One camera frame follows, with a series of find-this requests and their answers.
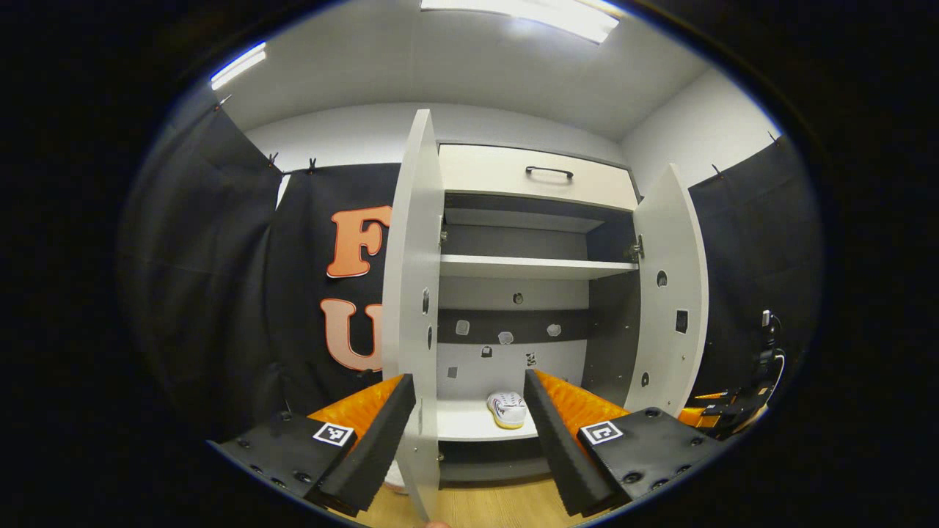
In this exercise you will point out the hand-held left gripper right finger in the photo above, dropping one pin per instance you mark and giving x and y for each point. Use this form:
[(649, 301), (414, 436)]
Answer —
[(557, 455)]

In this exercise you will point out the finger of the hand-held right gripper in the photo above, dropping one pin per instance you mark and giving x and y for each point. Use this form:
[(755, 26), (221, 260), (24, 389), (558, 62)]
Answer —
[(711, 395), (700, 418)]

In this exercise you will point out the white shoe cabinet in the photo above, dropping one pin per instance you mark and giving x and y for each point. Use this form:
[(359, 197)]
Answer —
[(513, 367)]

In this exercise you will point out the white striped canvas shoe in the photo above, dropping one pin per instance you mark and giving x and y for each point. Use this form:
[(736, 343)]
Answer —
[(506, 407)]

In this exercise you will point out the white cabinet door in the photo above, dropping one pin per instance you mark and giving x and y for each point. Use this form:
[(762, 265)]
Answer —
[(411, 257), (671, 352)]

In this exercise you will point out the black backdrop cloth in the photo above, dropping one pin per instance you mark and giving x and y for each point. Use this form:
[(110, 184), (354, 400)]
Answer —
[(301, 293), (741, 242), (198, 257)]

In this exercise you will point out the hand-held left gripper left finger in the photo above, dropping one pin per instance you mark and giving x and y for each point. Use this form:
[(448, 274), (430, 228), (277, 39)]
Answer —
[(374, 455)]

